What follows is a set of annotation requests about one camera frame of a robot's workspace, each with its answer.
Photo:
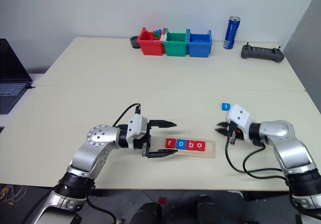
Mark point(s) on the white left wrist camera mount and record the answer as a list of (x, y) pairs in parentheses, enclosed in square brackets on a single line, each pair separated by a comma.
[(135, 128)]

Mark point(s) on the blue toy brick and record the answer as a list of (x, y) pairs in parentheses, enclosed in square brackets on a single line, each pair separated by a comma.
[(157, 31)]

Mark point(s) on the dark grey round cup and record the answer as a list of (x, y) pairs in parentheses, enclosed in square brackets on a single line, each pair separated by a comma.
[(134, 42)]

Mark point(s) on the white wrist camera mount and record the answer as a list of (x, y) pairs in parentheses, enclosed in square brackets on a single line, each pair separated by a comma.
[(238, 116), (135, 128)]

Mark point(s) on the blue plastic bin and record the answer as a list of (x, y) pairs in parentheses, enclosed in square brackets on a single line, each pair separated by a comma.
[(198, 50)]

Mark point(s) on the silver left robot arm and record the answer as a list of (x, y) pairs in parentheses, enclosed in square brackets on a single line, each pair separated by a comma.
[(102, 134)]

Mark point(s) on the blue letter tile t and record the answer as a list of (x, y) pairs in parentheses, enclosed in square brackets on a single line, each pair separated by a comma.
[(225, 106)]

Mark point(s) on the grey handheld remote controller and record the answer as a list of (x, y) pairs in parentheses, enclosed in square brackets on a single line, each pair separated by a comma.
[(260, 52)]

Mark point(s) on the blue drink can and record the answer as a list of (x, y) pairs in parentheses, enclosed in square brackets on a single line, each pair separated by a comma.
[(231, 33)]

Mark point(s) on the wooden letter tray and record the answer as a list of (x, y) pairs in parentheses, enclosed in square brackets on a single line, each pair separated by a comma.
[(209, 151)]

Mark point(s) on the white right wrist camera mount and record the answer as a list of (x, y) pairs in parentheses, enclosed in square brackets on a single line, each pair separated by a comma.
[(238, 116)]

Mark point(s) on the green toy brick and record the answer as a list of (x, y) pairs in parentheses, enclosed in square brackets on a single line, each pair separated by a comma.
[(157, 35)]

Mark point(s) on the red plastic bin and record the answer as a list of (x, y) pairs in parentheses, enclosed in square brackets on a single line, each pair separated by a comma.
[(150, 47)]

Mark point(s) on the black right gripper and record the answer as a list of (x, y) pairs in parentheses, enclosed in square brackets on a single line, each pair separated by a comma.
[(232, 129)]

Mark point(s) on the blue letter tile o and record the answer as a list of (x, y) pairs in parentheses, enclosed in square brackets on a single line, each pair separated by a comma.
[(180, 144)]

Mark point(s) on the red letter tile o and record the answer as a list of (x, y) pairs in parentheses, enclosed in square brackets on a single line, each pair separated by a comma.
[(200, 145)]

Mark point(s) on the dark open laptop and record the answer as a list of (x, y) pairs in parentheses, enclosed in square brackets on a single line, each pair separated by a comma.
[(12, 68)]

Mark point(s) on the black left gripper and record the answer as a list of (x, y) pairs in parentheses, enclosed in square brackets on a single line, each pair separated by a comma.
[(149, 138)]

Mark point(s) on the red letter tile r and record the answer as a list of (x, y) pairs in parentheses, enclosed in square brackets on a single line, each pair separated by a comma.
[(170, 143)]

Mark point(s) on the pile of blue bricks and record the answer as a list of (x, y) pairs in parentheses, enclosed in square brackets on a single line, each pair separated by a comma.
[(199, 40)]

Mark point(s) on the red letter tile b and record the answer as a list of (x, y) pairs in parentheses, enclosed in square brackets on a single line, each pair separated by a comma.
[(190, 144)]

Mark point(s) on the small red floor square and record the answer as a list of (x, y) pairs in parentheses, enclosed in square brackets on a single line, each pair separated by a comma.
[(162, 200)]

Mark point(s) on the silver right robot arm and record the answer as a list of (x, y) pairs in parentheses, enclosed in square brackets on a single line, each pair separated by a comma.
[(291, 148)]

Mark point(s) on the dark rounded shape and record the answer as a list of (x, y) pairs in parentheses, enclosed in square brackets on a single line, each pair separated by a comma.
[(205, 209), (145, 214)]

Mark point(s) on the white plastic piece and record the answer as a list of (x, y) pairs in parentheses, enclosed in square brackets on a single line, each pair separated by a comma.
[(163, 37)]

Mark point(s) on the green plastic bin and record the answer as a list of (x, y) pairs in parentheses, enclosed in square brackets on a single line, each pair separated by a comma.
[(175, 48)]

